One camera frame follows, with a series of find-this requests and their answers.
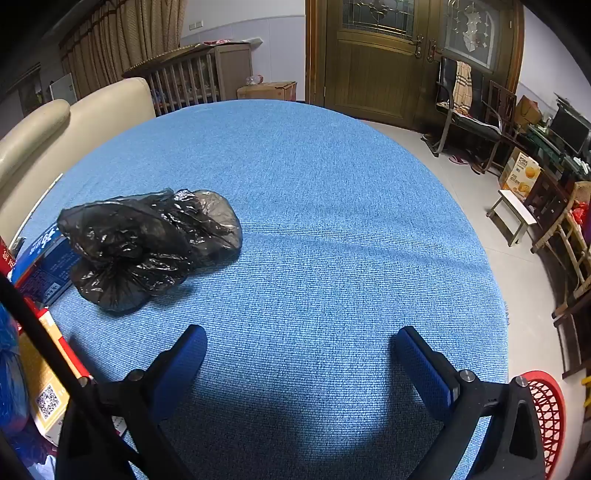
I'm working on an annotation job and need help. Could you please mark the cream leather sofa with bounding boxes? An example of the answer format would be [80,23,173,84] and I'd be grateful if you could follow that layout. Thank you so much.
[0,77,157,245]

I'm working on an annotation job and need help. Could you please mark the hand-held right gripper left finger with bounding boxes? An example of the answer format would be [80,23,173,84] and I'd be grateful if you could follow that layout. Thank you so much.
[55,324,208,480]

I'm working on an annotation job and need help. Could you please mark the white board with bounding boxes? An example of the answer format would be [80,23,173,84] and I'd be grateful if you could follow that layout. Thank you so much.
[50,73,77,104]

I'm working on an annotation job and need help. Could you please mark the dark computer desk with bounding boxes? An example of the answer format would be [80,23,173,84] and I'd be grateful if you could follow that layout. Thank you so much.
[526,124,591,185]

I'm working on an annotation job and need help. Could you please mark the beige curtain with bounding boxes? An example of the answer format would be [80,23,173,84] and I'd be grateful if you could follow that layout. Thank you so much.
[60,0,185,100]

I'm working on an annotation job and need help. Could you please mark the white step stool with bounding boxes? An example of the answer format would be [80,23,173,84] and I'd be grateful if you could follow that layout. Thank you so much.
[487,189,537,247]

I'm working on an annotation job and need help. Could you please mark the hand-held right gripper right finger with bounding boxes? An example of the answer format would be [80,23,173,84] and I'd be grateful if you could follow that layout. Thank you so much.
[392,326,548,480]

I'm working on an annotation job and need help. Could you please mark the blue plastic bag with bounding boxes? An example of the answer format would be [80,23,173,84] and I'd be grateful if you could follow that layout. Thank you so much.
[0,302,56,467]

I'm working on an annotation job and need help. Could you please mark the red carton box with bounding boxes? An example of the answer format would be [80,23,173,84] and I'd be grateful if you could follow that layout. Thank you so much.
[18,298,93,446]

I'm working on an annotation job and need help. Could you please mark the blue toothpaste box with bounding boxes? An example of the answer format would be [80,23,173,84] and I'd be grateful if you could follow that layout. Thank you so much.
[9,224,86,308]

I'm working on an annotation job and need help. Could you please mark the blue tablecloth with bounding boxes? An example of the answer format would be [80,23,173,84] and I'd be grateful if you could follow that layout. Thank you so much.
[14,99,511,480]

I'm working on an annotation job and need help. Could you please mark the striped scarf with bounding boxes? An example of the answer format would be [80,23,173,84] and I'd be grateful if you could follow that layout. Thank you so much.
[450,62,472,109]

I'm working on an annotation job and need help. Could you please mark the dark wooden side table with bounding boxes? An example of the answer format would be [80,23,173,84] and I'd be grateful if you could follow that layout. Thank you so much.
[526,171,573,245]

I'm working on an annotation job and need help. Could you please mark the black computer monitor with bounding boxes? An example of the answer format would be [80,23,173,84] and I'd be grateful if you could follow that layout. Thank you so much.
[549,104,591,155]

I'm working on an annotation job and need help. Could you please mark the white thin stick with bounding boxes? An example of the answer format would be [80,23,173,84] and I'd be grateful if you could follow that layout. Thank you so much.
[11,173,64,245]

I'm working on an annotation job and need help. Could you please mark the dark wooden chair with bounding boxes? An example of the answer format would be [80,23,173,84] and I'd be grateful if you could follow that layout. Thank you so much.
[551,258,591,379]

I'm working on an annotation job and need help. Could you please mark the red plastic basket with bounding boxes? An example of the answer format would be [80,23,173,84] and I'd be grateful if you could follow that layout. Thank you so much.
[519,369,566,480]

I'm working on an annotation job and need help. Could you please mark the wooden crib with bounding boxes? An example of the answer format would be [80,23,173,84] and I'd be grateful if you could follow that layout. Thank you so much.
[122,42,252,116]

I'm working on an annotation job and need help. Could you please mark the wooden double door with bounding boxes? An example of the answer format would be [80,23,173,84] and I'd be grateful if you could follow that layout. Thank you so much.
[305,0,525,134]

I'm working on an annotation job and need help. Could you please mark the yellow printed carton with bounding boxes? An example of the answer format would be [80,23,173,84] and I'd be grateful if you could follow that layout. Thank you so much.
[499,148,542,199]

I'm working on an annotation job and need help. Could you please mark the slatted wooden chair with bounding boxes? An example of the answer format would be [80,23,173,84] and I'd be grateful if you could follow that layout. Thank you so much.
[485,80,522,174]

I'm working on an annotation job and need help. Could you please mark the black armchair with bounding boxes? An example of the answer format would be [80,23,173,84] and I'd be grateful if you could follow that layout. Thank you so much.
[422,55,504,174]

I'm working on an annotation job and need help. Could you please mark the black plastic bag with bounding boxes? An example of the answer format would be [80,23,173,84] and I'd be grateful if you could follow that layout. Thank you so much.
[56,188,244,313]

